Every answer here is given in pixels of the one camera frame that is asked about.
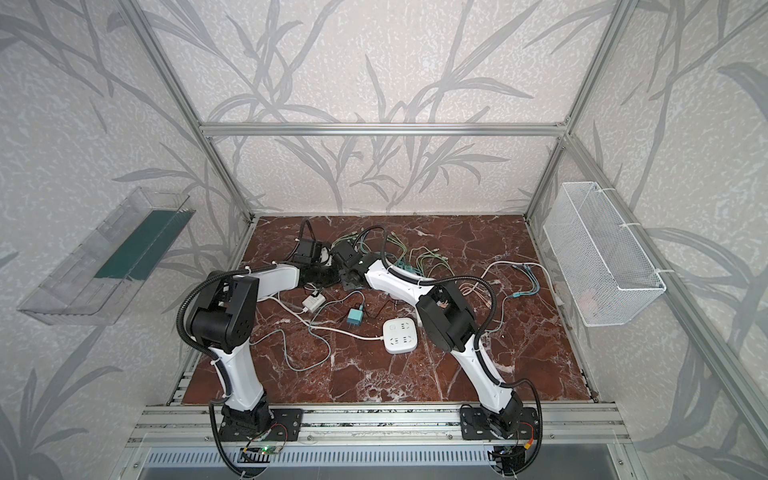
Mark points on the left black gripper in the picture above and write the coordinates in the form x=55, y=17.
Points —
x=325, y=274

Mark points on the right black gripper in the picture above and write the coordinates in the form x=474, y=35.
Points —
x=349, y=276

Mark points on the teal charger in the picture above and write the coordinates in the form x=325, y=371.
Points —
x=355, y=316

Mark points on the white power strip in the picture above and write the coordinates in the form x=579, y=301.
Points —
x=400, y=335

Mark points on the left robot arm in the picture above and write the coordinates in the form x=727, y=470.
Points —
x=218, y=315

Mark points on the clear plastic wall tray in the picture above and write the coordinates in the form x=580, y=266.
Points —
x=94, y=284

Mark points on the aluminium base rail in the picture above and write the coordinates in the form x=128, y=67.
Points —
x=361, y=424

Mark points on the white wire mesh basket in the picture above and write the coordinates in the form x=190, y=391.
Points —
x=608, y=274

